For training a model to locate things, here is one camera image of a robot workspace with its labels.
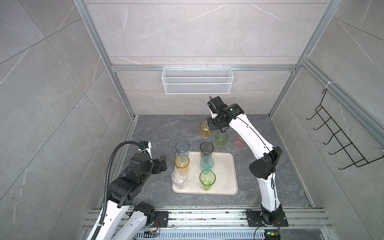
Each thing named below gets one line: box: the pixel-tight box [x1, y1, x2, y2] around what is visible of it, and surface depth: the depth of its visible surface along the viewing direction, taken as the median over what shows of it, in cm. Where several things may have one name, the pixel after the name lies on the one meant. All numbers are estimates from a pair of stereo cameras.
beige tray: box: [172, 151, 239, 195], surface depth 88 cm
